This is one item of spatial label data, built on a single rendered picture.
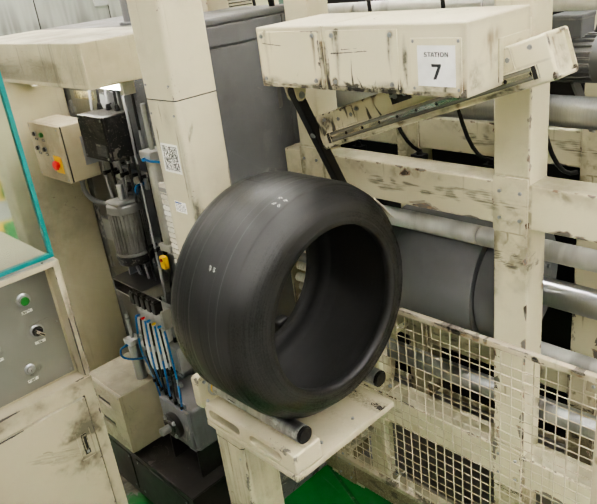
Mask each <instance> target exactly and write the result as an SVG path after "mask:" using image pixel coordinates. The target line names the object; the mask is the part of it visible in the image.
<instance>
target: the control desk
mask: <svg viewBox="0 0 597 504"><path fill-rule="evenodd" d="M89 373H90V369H89V365H88V362H87V359H86V355H85V352H84V348H83V345H82V341H81V338H80V334H79V331H78V328H77V324H76V321H75V317H74V314H73V310H72V307H71V303H70V300H69V297H68V293H67V290H66V286H65V283H64V279H63V276H62V272H61V269H60V266H59V262H58V259H56V258H54V257H51V258H49V259H46V260H43V261H41V262H38V263H36V264H33V265H31V266H28V267H25V268H23V269H20V270H18V271H15V272H13V273H10V274H7V275H5V276H2V277H0V504H128V501H127V498H126V494H125V491H124V487H123V484H122V480H121V477H120V473H119V470H118V467H117V463H116V460H115V456H114V453H113V449H112V446H111V442H110V439H109V436H108V432H107V429H106V425H105V422H104V418H103V415H102V412H101V408H100V405H99V401H98V398H97V394H96V391H95V387H94V384H93V381H92V377H91V374H89Z"/></svg>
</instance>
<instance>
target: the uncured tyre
mask: <svg viewBox="0 0 597 504"><path fill-rule="evenodd" d="M246 179H249V180H254V181H258V182H254V181H249V180H246ZM259 182H263V183H266V184H263V183H259ZM280 195H283V196H285V197H287V198H289V199H291V200H290V201H289V202H288V203H286V204H285V205H284V206H283V207H282V208H280V209H279V210H278V209H276V208H274V207H272V206H269V204H271V203H272V202H273V201H274V200H275V199H277V198H278V197H279V196H280ZM305 250H306V273H305V279H304V284H303V287H302V291H301V294H300V296H299V299H298V301H297V303H296V305H295V307H294V309H293V311H292V313H291V314H290V316H289V317H288V319H287V320H286V322H285V323H284V324H283V325H282V326H281V328H280V329H279V330H278V331H277V332H276V333H275V319H276V312H277V307H278V303H279V299H280V296H281V293H282V290H283V287H284V285H285V282H286V280H287V278H288V276H289V274H290V272H291V270H292V268H293V267H294V265H295V263H296V262H297V260H298V259H299V257H300V256H301V255H302V253H303V252H304V251H305ZM210 262H212V263H215V264H217V265H218V268H217V270H216V273H215V276H213V275H210V274H208V273H206V272H207V268H208V266H209V263H210ZM402 280H403V272H402V260H401V253H400V249H399V245H398V242H397V239H396V236H395V233H394V231H393V228H392V225H391V223H390V221H389V219H388V217H387V215H386V213H385V212H384V210H383V209H382V207H381V206H380V205H379V204H378V203H377V202H376V201H375V200H374V199H373V198H372V197H371V196H370V195H368V194H367V193H365V192H364V191H362V190H361V189H359V188H357V187H356V186H354V185H352V184H349V183H346V182H343V181H338V180H333V179H328V178H323V177H317V176H312V175H307V174H302V173H296V172H291V171H270V172H265V173H260V174H256V175H252V176H249V177H247V178H244V179H242V180H240V181H238V182H236V183H234V184H233V185H231V186H230V187H228V188H227V189H225V190H224V191H223V192H221V193H220V194H219V195H218V196H217V197H216V198H215V199H214V200H213V201H212V202H211V203H210V204H209V205H208V206H207V207H206V208H205V209H204V211H203V212H202V213H201V214H200V216H199V217H198V219H197V220H196V222H195V223H194V225H193V226H192V228H191V230H190V231H189V233H188V235H187V237H186V239H185V241H184V244H183V246H182V248H181V251H180V254H179V256H178V260H177V263H176V266H175V270H174V275H173V281H172V288H171V317H172V324H173V329H174V333H175V336H176V339H177V342H178V344H179V347H180V349H181V351H182V353H183V354H184V356H185V358H186V359H187V361H188V362H189V363H190V365H191V366H192V367H193V369H194V370H195V371H196V372H197V373H198V375H199V376H200V377H202V378H203V379H204V380H205V381H206V382H208V383H209V384H211V385H212V386H214V387H216V388H218V389H219V390H221V391H223V392H225V393H226V394H228V395H230V396H231V397H233V398H235V399H237V400H238V401H240V402H242V403H243V404H245V405H247V406H249V407H250V408H252V409H254V410H256V411H257V412H260V413H262V414H265V415H268V416H272V417H279V418H285V419H298V418H304V417H308V416H311V415H314V414H317V413H319V412H321V411H323V410H325V409H327V408H328V407H330V406H332V405H334V404H335V403H337V402H339V401H340V400H342V399H343V398H345V397H346V396H347V395H349V394H350V393H351V392H352V391H353V390H355V389H356V388H357V387H358V386H359V385H360V384H361V383H362V381H363V380H364V379H365V378H366V377H367V376H368V374H369V373H370V372H371V370H372V369H373V367H374V366H375V364H376V363H377V361H378V360H379V358H380V356H381V355H382V353H383V351H384V349H385V347H386V345H387V343H388V340H389V338H390V336H391V333H392V330H393V328H394V325H395V322H396V318H397V314H398V310H399V306H400V300H401V293H402Z"/></svg>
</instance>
